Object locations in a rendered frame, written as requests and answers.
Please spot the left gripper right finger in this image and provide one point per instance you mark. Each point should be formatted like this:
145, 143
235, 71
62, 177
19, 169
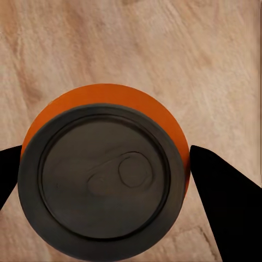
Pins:
233, 205

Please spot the can of soda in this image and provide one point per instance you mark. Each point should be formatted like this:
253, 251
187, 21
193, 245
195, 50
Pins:
104, 170

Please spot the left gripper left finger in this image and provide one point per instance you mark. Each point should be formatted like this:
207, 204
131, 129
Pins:
9, 168

